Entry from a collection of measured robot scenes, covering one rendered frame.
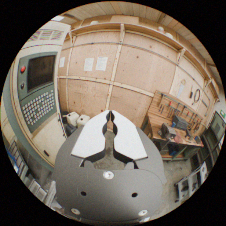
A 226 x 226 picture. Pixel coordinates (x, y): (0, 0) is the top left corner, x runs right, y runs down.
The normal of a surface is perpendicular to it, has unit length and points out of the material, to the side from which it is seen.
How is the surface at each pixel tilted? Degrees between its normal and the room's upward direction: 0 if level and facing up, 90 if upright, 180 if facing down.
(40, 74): 90
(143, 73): 90
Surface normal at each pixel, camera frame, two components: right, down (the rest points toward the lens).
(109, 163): 0.19, -0.83
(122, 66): -0.22, 0.49
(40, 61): 0.96, 0.28
